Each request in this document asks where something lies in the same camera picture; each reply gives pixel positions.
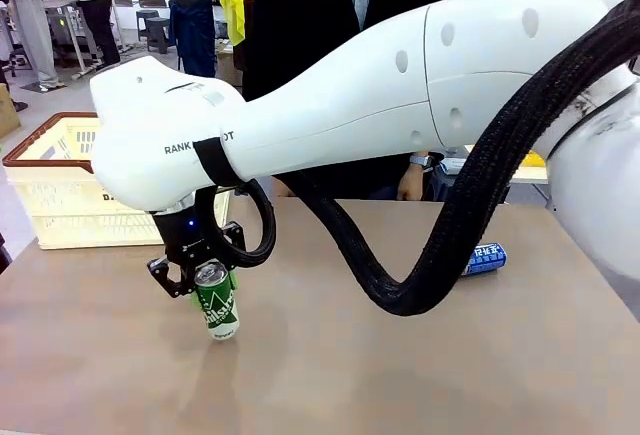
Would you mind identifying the person in beige shirt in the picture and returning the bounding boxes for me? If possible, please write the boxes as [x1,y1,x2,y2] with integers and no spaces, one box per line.
[38,0,124,74]

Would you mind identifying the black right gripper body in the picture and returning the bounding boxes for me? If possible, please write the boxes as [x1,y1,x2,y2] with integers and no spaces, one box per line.
[151,199,224,276]

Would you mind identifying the green drink can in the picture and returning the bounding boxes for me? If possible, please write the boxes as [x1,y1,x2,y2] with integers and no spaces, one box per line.
[193,260,241,342]

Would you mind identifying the person in grey trousers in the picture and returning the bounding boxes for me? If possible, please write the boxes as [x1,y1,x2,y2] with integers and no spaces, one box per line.
[0,0,64,91]

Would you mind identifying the dark grey plastic stool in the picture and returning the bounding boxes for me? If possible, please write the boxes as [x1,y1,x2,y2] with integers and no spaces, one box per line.
[144,17,176,54]
[135,9,161,31]

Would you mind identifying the black stool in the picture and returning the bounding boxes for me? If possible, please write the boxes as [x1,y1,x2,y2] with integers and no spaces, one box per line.
[424,152,481,202]

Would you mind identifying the person in black cardigan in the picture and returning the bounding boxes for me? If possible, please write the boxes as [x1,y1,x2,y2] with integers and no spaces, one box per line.
[242,0,471,201]

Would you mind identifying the cream plastic shopping basket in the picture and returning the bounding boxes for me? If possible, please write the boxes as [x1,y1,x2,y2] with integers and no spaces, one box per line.
[2,111,234,251]

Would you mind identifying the blue grey wipes pack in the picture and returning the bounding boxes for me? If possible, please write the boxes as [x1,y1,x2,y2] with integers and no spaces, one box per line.
[439,157,474,176]

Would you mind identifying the blue white drink can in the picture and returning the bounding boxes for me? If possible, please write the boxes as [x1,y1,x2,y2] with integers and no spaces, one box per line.
[459,242,509,278]

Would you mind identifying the person with navy apron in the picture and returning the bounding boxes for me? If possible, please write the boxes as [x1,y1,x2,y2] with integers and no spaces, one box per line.
[152,0,221,79]

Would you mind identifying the black right arm cable sleeve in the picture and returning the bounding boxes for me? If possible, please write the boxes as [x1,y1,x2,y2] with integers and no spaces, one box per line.
[192,0,640,317]

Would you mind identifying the person's left hand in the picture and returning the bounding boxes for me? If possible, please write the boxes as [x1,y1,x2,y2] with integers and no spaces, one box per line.
[397,164,431,202]

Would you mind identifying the brown cardboard box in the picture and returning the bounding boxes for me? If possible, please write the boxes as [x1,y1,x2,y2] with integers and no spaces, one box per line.
[0,82,22,139]
[215,47,245,89]

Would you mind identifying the white side table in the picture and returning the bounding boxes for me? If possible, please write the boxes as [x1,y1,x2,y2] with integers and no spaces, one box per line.
[462,143,560,212]

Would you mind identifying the grey metal workbench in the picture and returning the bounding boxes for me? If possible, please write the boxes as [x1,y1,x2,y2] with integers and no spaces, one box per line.
[42,0,126,76]

